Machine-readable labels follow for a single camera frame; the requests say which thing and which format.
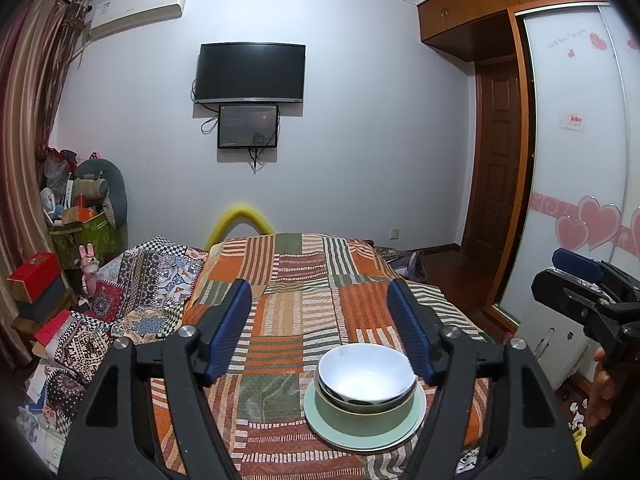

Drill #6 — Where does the pale green bowl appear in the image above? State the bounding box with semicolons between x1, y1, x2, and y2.
314;380;417;428

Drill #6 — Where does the black wall television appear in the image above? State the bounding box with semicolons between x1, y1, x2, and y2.
194;43;307;104

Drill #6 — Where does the purple bag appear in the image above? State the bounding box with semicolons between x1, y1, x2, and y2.
395;250;428;283

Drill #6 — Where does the wooden overhead cabinet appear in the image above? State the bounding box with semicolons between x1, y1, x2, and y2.
417;0;616;61

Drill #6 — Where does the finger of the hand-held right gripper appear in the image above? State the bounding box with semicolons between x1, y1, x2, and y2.
552;247;640;297
531;269;621;341

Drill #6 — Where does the red box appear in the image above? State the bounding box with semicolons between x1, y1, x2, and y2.
6;252;62;303

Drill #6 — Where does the white air conditioner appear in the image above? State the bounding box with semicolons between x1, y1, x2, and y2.
87;0;190;38

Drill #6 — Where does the pale green plate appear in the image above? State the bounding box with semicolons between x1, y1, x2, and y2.
304;380;427;453

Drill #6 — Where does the small black wall monitor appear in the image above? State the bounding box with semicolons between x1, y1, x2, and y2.
217;103;279;149

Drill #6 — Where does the green cardboard box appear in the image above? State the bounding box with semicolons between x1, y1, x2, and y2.
48;212;121;268

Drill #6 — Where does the pink rabbit toy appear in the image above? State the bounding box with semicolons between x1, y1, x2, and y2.
78;243;99;291

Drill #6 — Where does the white spotted bowl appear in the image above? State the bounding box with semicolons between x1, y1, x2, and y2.
317;344;417;407

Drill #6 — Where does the red plastic bag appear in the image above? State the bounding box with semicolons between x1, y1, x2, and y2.
40;146;76;196

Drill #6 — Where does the dark blue box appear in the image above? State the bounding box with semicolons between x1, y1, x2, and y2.
15;277;68;321

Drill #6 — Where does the white plastic cabinet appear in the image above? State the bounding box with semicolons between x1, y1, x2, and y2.
520;305;598;391

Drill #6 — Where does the striped brown curtain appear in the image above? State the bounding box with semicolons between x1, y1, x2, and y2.
0;0;91;241

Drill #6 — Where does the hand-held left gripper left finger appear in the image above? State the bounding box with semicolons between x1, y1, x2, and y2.
57;279;253;480

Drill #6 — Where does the white heart-print wardrobe door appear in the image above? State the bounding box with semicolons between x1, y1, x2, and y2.
517;2;640;311

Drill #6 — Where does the patterned patchwork blanket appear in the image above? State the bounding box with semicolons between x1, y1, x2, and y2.
20;235;210;461

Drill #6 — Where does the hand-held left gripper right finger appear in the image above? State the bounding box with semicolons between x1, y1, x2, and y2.
388;278;583;480

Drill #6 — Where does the brown wooden door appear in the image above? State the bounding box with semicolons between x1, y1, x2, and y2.
460;60;523;256

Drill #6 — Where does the person's right hand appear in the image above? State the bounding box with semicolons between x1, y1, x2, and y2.
586;347;617;428

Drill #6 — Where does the striped patchwork tablecloth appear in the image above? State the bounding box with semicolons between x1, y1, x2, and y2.
150;232;493;480

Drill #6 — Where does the yellow foam tube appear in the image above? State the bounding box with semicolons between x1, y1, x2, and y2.
204;205;276;251

